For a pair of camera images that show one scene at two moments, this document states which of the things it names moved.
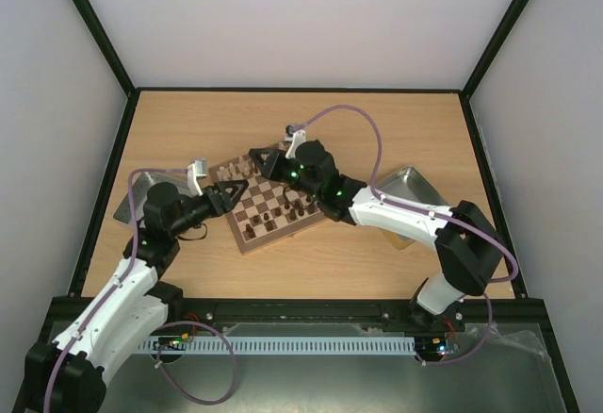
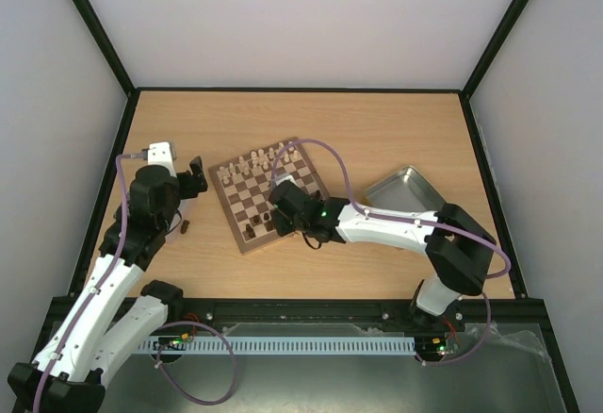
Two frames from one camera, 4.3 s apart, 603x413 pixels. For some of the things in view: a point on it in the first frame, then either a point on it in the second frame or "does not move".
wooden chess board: (268, 209) does not move
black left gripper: (226, 204) -> (191, 189)
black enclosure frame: (131, 91) does not move
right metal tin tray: (406, 185) does not move
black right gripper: (275, 165) -> (281, 203)
